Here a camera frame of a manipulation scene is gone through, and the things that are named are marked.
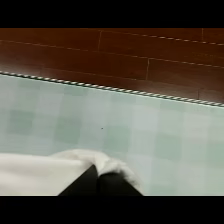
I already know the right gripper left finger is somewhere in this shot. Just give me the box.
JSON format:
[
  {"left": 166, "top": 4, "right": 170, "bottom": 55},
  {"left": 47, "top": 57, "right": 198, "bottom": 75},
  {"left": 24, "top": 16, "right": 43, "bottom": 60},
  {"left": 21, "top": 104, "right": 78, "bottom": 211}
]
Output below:
[{"left": 57, "top": 164, "right": 100, "bottom": 197}]

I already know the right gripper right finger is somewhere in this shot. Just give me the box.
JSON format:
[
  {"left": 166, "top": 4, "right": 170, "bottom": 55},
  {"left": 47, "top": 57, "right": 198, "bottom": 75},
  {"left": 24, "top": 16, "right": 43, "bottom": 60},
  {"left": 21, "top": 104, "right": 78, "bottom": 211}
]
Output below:
[{"left": 97, "top": 172, "right": 143, "bottom": 197}]

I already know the white garment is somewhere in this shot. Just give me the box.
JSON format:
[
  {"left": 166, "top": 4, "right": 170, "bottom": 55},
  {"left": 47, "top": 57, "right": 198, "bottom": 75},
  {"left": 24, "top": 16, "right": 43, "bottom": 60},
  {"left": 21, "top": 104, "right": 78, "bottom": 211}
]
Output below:
[{"left": 0, "top": 148, "right": 145, "bottom": 197}]

